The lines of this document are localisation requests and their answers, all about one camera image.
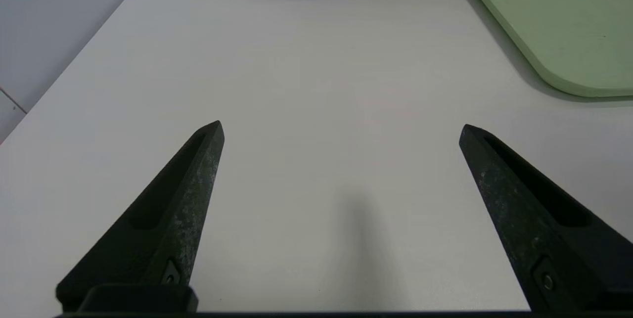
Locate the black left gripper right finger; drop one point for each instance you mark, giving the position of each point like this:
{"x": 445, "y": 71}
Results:
{"x": 539, "y": 229}

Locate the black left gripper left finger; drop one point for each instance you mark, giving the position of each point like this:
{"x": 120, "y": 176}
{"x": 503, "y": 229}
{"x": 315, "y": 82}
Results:
{"x": 163, "y": 219}

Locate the light green plastic tray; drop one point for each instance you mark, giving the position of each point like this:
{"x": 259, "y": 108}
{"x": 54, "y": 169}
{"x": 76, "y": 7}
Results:
{"x": 568, "y": 21}

